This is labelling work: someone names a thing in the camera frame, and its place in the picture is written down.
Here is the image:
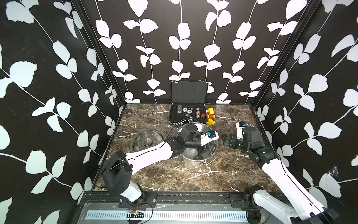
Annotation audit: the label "stainless steel pot lid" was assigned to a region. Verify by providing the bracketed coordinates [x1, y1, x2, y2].
[130, 128, 167, 153]

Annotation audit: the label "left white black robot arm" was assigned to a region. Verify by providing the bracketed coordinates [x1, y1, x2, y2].
[101, 122, 219, 203]

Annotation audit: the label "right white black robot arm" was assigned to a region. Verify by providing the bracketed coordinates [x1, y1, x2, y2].
[222, 127, 339, 224]

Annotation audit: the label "yellow red toy blocks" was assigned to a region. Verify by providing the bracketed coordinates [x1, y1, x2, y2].
[207, 107, 216, 127]

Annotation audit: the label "black open case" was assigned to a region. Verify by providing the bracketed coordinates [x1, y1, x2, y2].
[169, 80, 208, 124]

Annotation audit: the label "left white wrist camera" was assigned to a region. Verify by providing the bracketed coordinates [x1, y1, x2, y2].
[200, 130, 219, 146]

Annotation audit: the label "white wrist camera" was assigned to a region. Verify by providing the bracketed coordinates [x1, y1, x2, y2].
[200, 130, 219, 146]
[236, 121, 248, 139]

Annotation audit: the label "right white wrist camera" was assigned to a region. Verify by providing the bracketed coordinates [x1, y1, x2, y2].
[236, 121, 248, 139]

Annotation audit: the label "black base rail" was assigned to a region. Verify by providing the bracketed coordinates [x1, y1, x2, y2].
[79, 191, 258, 211]

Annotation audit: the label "white perforated cable duct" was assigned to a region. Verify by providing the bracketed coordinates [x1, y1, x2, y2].
[84, 211, 248, 222]

